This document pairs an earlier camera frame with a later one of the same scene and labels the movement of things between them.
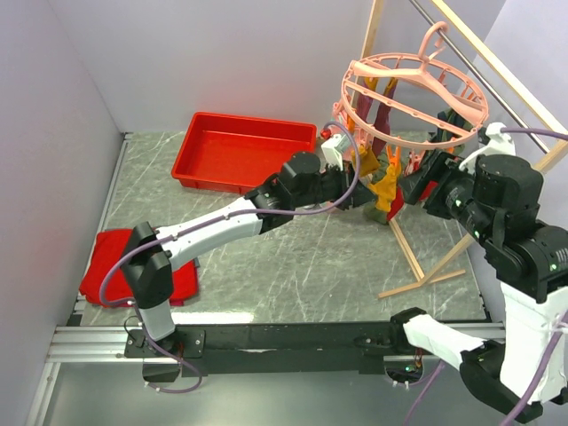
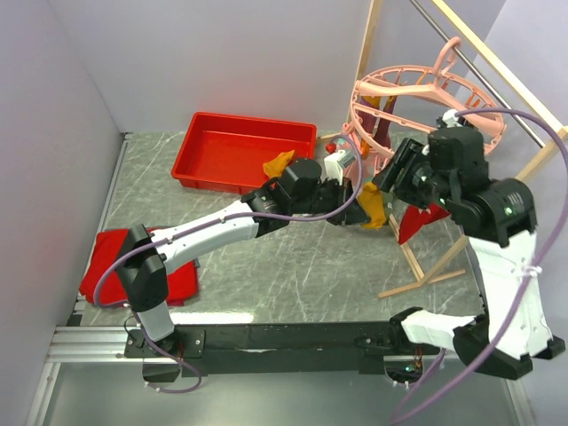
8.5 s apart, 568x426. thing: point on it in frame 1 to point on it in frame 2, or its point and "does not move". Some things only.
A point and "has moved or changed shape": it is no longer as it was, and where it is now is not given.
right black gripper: x=439 y=165 to x=408 y=153
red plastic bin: x=235 y=154 does not move
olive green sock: x=371 y=211 to x=384 y=201
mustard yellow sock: x=367 y=161 to x=275 y=167
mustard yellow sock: x=385 y=192 has moved or changed shape
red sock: x=397 y=204 to x=414 y=219
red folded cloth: x=109 y=241 does not move
